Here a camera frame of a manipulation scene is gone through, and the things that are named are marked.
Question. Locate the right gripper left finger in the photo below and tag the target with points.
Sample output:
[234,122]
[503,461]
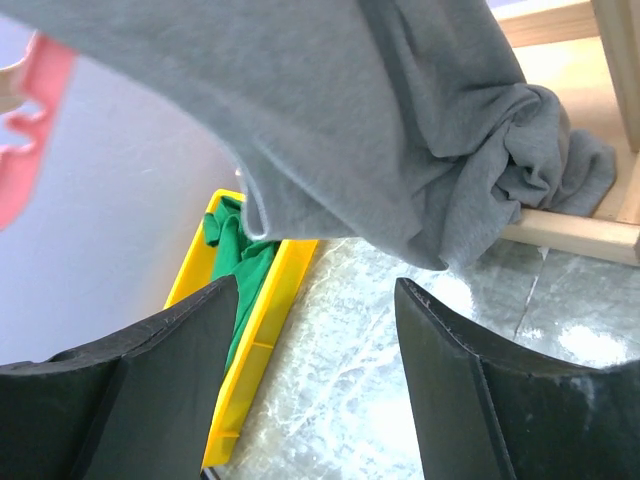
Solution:
[136,404]

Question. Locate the middle beige wooden hanger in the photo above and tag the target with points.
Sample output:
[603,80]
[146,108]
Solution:
[11,97]

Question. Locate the yellow plastic bin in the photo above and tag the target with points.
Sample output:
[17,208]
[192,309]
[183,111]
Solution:
[274,302]

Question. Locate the grey tank top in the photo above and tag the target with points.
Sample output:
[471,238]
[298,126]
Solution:
[409,124]

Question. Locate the green garment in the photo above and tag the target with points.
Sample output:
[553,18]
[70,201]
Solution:
[237,255]

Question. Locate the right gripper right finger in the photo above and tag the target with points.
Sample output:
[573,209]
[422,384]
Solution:
[485,407]

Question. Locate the pink plastic hanger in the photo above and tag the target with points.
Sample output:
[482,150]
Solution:
[46,75]

